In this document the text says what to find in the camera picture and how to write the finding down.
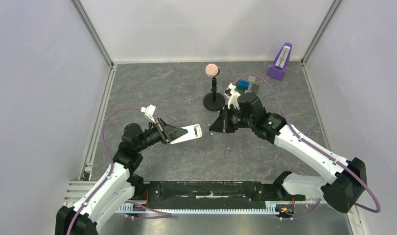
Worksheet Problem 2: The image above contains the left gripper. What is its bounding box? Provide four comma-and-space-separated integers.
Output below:
136, 117, 187, 152

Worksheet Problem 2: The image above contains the white remote control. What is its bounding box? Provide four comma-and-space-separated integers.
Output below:
170, 124, 203, 144

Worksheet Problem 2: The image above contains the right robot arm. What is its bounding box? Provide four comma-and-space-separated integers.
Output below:
209, 93, 367, 213

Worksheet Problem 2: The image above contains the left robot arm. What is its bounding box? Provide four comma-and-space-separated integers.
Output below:
54, 118, 202, 235

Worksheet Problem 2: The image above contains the microphone on black stand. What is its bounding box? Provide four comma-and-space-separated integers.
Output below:
203, 64, 225, 112

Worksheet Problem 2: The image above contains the grey building block baseplate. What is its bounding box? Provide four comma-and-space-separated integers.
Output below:
236, 81, 259, 94

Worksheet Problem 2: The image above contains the blue building block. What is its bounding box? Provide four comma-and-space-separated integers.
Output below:
236, 80, 250, 91

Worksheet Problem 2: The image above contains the grey building block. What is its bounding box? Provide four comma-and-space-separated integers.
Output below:
248, 75, 256, 82

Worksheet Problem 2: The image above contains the purple metronome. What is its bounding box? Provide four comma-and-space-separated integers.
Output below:
266, 43, 293, 81

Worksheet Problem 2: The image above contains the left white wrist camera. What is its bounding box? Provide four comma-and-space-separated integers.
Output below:
140, 104, 156, 123

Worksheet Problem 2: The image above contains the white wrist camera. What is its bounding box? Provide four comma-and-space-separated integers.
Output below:
224, 83, 241, 110
140, 104, 156, 123

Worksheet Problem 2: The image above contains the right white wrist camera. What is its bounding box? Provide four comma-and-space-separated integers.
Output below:
224, 83, 241, 110

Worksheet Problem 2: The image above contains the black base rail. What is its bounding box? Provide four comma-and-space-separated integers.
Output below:
131, 181, 306, 210

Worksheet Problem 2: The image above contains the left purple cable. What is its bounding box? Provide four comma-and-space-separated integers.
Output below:
66, 107, 143, 235

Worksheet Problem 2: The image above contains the purple cable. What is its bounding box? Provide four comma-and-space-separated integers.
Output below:
232, 72, 381, 214
66, 107, 143, 235

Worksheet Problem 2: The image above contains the white slotted cable duct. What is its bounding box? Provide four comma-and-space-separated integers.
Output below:
116, 203, 294, 215

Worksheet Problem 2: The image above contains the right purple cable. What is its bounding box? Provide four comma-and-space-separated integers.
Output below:
232, 72, 381, 214

